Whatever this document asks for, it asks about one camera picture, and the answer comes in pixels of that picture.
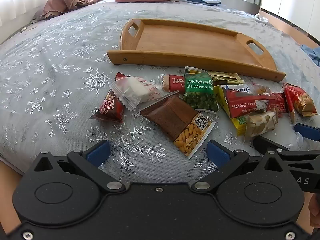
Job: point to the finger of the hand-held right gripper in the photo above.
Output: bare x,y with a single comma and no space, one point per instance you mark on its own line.
307,131
266,143

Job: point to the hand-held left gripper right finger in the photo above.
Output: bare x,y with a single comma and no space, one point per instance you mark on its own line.
217,152

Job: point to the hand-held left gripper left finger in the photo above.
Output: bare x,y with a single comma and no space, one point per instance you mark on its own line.
98,152

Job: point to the beige nougat packet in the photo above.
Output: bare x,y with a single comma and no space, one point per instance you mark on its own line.
260,123

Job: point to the yellow snack packet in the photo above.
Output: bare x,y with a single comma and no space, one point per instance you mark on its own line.
238,126

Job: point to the dark red snack packet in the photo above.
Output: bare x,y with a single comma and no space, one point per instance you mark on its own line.
108,107

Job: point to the brown peanut packet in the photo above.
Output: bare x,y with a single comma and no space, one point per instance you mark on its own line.
172,117

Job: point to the clear packet with white cake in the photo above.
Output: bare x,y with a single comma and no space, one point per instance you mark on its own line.
132,90

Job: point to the gold foil snack packet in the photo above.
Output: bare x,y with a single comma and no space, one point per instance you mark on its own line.
227,78

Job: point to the white red-print snack packet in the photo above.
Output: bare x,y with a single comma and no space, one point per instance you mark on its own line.
151,91

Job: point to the red wafer packet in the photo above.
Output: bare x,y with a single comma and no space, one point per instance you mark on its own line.
173,82

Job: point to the wooden tray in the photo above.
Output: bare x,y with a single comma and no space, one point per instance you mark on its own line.
187,40

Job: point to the person's right hand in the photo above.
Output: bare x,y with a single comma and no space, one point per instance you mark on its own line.
314,212

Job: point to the red peanut packet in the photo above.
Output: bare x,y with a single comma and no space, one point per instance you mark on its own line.
296,97

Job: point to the long red snack packet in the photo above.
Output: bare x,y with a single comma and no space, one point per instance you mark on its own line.
250,103

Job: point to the clear orange snack packet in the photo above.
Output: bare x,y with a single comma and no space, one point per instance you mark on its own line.
260,89

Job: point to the green peas packet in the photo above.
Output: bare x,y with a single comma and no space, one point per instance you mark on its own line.
200,97

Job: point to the blue cloth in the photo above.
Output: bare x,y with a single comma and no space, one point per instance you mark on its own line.
311,53

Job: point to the crumpled white plastic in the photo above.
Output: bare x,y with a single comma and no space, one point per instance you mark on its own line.
262,17

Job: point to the white wardrobe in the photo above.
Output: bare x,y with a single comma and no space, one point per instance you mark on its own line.
290,0

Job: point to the dusty pink cloth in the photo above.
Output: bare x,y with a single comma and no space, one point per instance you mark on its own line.
65,3

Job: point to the wooden bed frame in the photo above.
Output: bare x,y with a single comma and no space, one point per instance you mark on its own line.
282,23

